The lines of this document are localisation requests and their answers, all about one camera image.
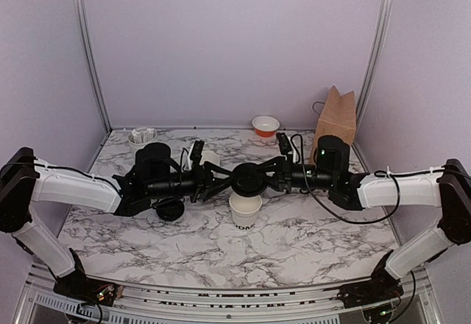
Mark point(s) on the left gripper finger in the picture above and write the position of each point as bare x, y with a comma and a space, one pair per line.
210, 189
214, 172

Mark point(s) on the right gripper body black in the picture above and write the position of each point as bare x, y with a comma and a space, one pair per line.
320, 179

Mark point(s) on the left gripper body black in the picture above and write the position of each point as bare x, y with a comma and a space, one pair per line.
172, 188

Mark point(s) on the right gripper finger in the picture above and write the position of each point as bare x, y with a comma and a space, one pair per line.
277, 185
273, 166

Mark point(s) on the black plastic cup lid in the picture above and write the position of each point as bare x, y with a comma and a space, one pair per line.
245, 182

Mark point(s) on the white paper cup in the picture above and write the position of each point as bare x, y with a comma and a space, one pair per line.
244, 210

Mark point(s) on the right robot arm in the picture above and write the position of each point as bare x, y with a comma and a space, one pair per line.
446, 187

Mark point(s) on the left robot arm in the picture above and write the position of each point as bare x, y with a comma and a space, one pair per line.
26, 179

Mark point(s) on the stack of white paper cups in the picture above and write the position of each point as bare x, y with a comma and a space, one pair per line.
209, 160

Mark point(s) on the orange white bowl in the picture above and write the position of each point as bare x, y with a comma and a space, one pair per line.
265, 126

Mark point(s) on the grey cylindrical canister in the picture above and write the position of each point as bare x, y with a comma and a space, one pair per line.
136, 147

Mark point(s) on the white sugar packets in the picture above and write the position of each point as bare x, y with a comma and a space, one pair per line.
142, 135

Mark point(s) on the brown paper bag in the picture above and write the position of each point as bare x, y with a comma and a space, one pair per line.
338, 118

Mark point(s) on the front aluminium rail base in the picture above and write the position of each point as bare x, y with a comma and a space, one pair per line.
414, 302

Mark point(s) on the right aluminium frame post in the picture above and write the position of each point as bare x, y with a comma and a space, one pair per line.
379, 38

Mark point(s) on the aluminium frame post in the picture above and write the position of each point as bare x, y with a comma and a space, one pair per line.
379, 38
84, 32

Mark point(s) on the left aluminium frame post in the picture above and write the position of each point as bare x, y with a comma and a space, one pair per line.
84, 32

